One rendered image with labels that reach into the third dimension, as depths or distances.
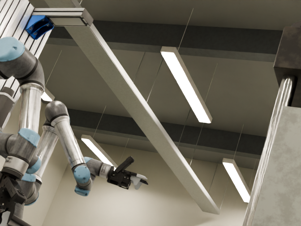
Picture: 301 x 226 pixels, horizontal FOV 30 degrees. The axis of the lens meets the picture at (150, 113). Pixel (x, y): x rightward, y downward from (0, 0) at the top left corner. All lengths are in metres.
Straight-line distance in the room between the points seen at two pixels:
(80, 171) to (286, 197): 1.29
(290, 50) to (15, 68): 1.07
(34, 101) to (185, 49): 4.52
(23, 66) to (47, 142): 0.81
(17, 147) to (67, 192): 9.42
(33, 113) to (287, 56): 1.00
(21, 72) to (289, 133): 1.05
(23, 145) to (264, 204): 0.79
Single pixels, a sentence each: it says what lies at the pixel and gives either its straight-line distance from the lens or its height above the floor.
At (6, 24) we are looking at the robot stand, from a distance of 2.86.
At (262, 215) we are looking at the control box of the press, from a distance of 1.64.
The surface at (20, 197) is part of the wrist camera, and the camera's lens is 1.80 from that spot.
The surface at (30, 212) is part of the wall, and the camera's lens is 10.93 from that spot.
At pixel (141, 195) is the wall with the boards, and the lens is 10.58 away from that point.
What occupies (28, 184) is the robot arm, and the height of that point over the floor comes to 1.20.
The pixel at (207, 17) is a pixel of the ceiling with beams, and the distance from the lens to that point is 6.50.
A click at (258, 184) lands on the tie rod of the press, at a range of 2.06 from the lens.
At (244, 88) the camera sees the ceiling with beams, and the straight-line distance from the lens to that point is 7.63.
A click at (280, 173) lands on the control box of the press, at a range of 1.68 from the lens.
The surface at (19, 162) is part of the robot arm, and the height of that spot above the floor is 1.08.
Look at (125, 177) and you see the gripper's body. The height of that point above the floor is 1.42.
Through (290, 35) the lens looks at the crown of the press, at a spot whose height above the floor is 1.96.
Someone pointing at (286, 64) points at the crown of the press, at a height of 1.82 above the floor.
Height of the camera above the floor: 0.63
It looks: 23 degrees up
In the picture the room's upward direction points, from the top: 20 degrees clockwise
